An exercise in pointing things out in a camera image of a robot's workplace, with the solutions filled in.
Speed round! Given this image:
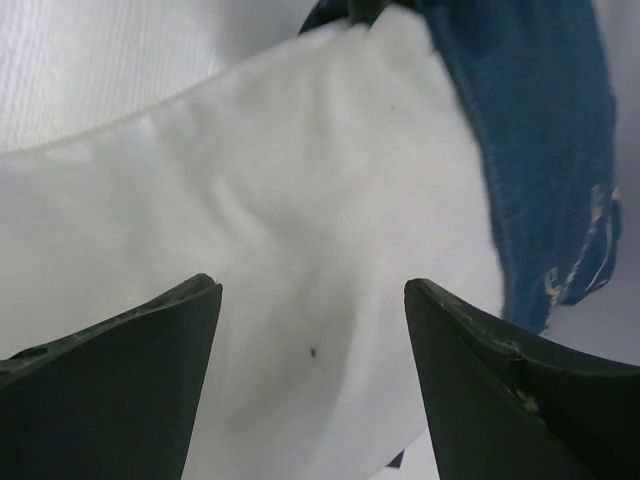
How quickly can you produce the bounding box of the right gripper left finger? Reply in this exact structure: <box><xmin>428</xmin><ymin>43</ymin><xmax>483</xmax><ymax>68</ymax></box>
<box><xmin>1</xmin><ymin>274</ymin><xmax>222</xmax><ymax>480</ymax></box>

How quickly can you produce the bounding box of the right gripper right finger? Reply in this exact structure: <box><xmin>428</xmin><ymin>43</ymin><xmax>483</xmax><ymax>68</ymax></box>
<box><xmin>404</xmin><ymin>279</ymin><xmax>639</xmax><ymax>480</ymax></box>

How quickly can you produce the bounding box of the white pillow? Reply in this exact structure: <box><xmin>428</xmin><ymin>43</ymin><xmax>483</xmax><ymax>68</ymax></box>
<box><xmin>1</xmin><ymin>7</ymin><xmax>504</xmax><ymax>479</ymax></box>

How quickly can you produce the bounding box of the dark blue embroidered pillowcase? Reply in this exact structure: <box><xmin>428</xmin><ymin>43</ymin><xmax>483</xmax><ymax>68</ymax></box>
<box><xmin>298</xmin><ymin>0</ymin><xmax>624</xmax><ymax>471</ymax></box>

